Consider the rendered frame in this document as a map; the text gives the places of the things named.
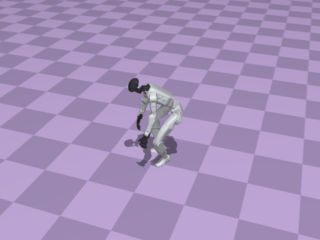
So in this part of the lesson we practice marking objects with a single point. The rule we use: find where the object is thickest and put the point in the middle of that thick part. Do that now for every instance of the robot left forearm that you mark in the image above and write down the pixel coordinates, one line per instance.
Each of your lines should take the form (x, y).
(151, 123)

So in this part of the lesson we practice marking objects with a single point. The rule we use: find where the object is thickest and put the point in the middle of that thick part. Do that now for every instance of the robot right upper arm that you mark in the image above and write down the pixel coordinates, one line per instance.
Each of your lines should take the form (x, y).
(144, 99)

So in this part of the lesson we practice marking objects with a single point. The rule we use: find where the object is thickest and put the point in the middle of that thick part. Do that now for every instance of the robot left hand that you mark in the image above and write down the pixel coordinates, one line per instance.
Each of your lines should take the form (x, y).
(143, 141)

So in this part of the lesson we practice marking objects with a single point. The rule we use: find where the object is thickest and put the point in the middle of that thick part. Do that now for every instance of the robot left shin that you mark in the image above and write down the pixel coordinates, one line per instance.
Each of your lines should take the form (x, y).
(161, 149)

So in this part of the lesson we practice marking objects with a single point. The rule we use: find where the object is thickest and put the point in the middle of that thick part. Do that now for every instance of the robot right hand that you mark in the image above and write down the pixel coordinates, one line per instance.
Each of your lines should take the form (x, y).
(138, 121)

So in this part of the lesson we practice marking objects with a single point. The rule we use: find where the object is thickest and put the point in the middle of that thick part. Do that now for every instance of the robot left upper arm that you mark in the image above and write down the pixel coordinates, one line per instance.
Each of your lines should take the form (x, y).
(153, 104)

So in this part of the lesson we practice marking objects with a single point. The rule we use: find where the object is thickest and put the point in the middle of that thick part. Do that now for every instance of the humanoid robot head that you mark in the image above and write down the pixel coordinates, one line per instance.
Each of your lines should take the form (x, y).
(133, 84)

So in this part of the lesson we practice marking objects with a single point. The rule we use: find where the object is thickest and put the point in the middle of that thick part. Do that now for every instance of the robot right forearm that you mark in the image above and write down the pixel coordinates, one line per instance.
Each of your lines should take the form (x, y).
(142, 108)

